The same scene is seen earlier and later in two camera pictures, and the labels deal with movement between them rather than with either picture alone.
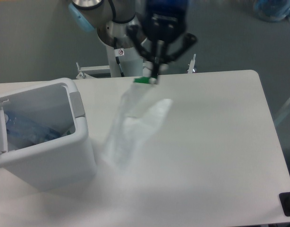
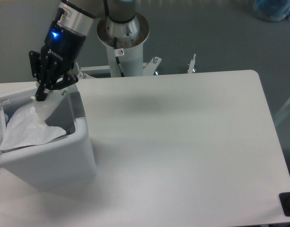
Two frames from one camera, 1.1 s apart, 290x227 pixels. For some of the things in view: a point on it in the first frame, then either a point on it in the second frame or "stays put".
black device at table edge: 288,201 stays put
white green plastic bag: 137,121 → 29,127
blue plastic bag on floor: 275,10 stays put
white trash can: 41,135 stays put
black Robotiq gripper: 165,21 → 62,47
